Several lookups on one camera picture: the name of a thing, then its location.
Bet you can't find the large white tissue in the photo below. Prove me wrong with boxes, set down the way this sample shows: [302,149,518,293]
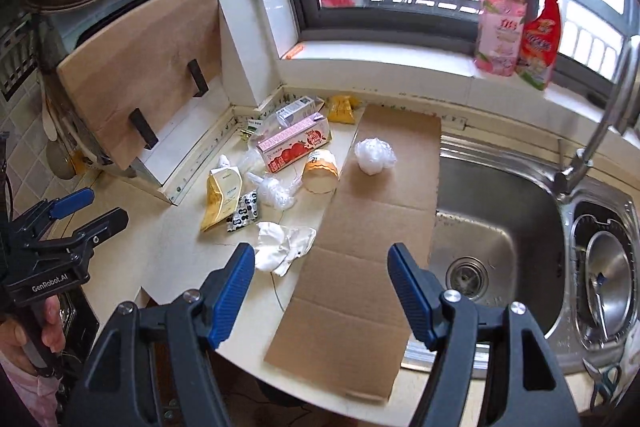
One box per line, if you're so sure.
[252,222,317,278]

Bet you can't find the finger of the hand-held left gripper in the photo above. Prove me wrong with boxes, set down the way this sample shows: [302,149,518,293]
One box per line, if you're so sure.
[30,207,130,258]
[10,188,96,233]

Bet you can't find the yellow and white pouch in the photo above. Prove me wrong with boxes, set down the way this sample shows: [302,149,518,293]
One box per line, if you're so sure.
[200,167,244,233]

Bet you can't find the small green packet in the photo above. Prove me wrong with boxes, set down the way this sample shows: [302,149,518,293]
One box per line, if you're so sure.
[240,117,266,140]

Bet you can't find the pink drink carton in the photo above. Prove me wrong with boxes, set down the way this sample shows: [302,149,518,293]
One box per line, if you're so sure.
[256,112,332,174]

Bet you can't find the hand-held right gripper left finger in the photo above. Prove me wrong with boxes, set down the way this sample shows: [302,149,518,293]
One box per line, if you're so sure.
[65,243,256,427]

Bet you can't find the white plastic bag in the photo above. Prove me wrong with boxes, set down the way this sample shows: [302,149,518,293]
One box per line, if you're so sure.
[354,138,398,176]

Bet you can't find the clear plastic wrap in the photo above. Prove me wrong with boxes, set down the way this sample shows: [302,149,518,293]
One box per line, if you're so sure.
[246,172,306,210]

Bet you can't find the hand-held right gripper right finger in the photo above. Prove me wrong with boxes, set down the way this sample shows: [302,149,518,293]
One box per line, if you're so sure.
[387,243,583,427]

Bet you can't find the red spray bottle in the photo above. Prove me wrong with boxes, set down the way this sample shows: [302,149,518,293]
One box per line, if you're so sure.
[515,0,568,92]

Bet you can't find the black gas stove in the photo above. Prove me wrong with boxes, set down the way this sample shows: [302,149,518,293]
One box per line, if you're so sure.
[55,292,101,358]

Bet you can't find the black wall rack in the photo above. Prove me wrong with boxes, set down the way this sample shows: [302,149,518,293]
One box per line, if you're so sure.
[0,14,38,102]

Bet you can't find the steel drain basket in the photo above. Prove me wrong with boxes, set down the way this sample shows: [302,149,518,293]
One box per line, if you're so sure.
[570,214,638,353]

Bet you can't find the black wire board rack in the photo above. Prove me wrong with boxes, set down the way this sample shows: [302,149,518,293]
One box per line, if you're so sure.
[129,59,210,150]

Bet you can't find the yellow snack packet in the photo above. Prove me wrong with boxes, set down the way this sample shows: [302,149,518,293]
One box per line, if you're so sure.
[325,94,362,125]

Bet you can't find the teal handled scissors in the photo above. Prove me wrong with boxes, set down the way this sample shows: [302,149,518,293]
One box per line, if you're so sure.
[585,359,626,408]

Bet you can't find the orange and white paper cup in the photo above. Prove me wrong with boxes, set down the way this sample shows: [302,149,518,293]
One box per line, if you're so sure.
[303,148,341,195]

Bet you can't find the person's left hand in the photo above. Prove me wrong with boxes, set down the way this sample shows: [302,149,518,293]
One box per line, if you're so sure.
[0,296,67,373]

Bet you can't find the steel faucet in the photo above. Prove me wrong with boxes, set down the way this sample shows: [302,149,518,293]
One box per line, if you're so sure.
[552,34,640,202]

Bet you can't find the stainless steel sink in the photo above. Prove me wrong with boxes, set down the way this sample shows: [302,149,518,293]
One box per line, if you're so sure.
[400,134,640,373]

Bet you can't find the flat cardboard sheet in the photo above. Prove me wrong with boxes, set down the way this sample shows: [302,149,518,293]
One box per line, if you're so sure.
[264,103,442,403]

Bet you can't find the white rice paddle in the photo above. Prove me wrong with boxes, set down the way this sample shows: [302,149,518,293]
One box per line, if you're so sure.
[41,87,58,142]

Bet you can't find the wooden cutting board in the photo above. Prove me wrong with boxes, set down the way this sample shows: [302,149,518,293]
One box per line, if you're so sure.
[56,0,223,170]

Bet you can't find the black and white patterned packet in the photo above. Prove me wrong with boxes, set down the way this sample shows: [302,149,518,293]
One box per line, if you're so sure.
[226,191,261,233]

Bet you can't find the small white carton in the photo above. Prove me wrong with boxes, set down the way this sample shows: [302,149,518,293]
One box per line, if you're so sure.
[275,96,326,128]

